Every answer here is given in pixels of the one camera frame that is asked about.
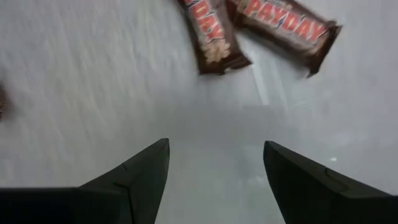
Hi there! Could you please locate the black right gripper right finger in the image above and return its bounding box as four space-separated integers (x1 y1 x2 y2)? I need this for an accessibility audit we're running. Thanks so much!
263 140 398 224

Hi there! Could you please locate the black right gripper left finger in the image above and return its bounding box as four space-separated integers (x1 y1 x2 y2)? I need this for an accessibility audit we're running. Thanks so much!
0 138 171 224

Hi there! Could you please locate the brown PayDay candy bar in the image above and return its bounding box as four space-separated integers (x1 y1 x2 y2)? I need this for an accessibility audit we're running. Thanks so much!
177 0 252 76
0 83 7 122
226 0 343 78

